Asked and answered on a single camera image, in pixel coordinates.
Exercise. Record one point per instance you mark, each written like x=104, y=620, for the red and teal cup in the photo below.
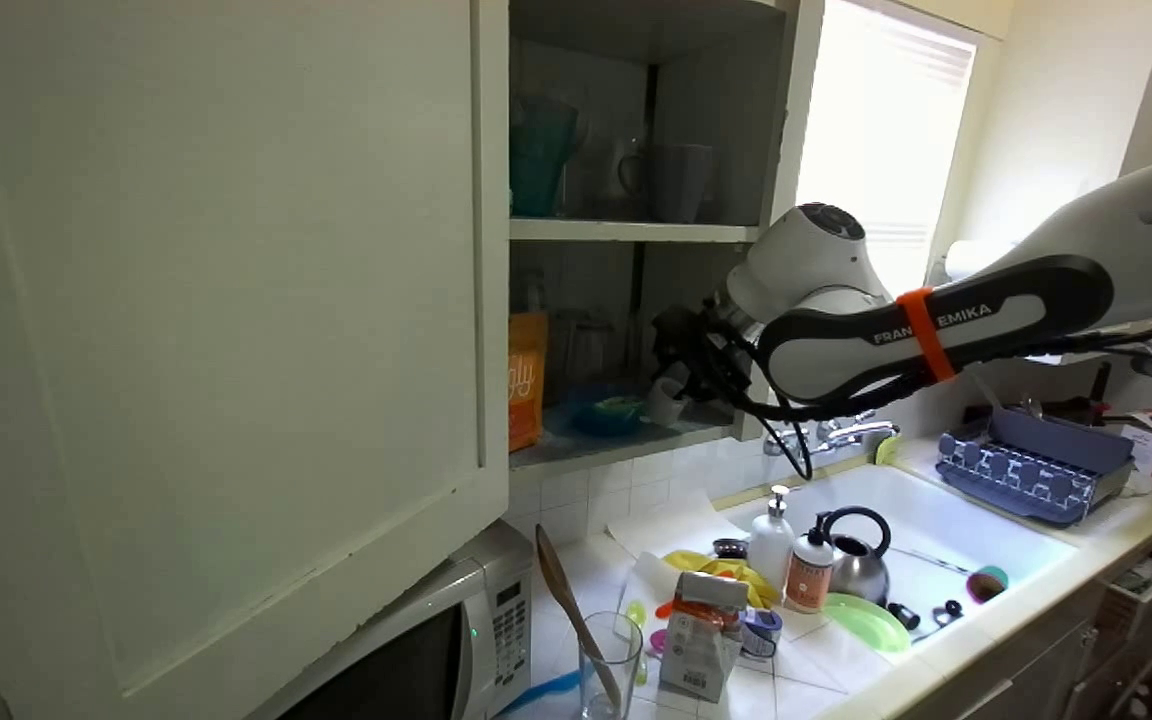
x=987, y=586

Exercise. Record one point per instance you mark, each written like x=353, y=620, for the clear plastic tumbler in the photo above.
x=686, y=182

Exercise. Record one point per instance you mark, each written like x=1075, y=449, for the chrome sink faucet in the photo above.
x=858, y=435

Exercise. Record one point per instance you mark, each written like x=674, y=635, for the white microwave oven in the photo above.
x=469, y=624

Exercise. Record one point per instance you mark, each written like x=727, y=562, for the clear glass pitcher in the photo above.
x=625, y=172

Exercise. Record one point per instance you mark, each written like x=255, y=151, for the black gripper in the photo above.
x=703, y=358

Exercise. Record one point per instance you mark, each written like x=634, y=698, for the yellow cloth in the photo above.
x=736, y=573

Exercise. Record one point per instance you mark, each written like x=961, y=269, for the blue bowl with green lid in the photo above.
x=600, y=412

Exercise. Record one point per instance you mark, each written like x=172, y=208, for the white wall cabinet with shelves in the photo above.
x=631, y=231

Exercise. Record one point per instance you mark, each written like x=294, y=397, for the blue patterned dish rack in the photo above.
x=1030, y=473

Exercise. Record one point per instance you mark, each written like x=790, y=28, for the wooden spoon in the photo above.
x=563, y=586

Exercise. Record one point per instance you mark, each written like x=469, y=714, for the teal stacked cups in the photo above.
x=543, y=155

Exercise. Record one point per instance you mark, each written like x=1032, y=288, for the white window blind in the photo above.
x=883, y=134

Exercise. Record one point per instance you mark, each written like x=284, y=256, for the clear drinking glass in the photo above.
x=581, y=353

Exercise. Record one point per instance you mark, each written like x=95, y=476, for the orange box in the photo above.
x=529, y=380

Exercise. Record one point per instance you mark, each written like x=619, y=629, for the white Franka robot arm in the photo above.
x=868, y=333

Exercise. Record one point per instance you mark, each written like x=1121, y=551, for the clear glass with utensils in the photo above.
x=611, y=674

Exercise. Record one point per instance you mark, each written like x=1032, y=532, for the white cabinet door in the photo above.
x=228, y=347

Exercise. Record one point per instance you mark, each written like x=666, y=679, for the green plate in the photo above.
x=868, y=624

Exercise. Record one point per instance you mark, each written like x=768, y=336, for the orange canister with white lid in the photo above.
x=808, y=581

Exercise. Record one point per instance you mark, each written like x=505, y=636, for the white soap dispenser bottle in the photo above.
x=773, y=542

